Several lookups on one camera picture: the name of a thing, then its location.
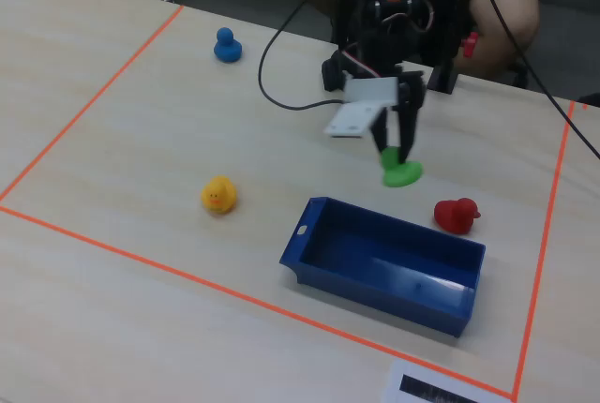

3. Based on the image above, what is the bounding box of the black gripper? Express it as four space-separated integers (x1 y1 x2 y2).
320 49 427 166

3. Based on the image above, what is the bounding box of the green rubber duck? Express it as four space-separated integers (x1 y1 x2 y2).
380 145 425 189

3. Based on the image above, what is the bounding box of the red rubber duck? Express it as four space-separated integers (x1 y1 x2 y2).
432 196 483 236

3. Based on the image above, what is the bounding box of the blue plastic box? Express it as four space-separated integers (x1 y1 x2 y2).
278 196 488 339

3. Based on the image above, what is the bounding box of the blue rubber duck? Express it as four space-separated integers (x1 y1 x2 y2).
213 26 245 65

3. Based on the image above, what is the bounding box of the yellow rubber duck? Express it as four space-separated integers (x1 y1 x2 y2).
200 174 239 216

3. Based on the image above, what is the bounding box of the black stand pole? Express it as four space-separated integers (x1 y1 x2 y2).
425 0 485 96

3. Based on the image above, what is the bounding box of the orange tape line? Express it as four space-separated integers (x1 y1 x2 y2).
0 204 516 398
511 100 578 402
0 4 186 202

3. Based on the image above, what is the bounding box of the white paper barcode label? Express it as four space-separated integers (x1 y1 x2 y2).
381 357 513 403

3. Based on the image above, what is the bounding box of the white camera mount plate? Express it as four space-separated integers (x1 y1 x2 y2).
322 75 400 141

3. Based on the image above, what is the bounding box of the red clamp handle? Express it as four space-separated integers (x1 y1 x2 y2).
460 31 481 58

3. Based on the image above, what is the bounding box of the black looping cable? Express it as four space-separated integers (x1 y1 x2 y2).
257 0 349 112

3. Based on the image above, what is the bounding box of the black straight cable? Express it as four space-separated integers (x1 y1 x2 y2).
476 0 600 161

